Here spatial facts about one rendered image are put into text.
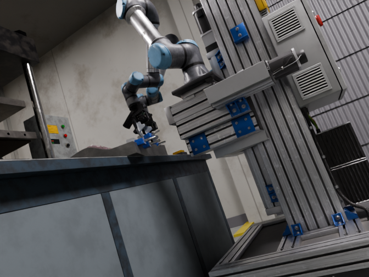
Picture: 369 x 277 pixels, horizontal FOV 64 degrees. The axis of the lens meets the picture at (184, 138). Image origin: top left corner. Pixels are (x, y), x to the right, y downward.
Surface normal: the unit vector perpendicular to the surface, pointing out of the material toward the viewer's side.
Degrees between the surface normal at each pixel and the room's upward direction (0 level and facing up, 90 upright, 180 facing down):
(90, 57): 90
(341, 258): 90
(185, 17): 90
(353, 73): 90
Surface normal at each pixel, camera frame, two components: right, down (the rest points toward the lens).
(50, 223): 0.86, -0.37
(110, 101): -0.43, -0.02
